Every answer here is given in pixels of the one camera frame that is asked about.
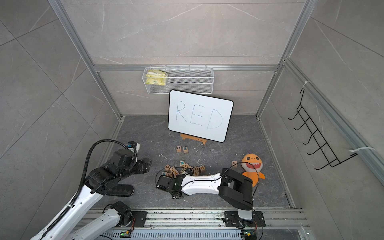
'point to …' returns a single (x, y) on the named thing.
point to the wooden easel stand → (204, 141)
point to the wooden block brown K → (196, 173)
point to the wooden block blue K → (182, 163)
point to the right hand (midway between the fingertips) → (173, 188)
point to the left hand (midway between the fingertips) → (146, 159)
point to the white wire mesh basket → (178, 80)
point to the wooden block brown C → (167, 168)
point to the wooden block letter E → (185, 149)
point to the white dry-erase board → (204, 116)
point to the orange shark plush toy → (252, 164)
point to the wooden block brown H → (202, 168)
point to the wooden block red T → (175, 172)
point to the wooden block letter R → (179, 149)
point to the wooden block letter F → (234, 164)
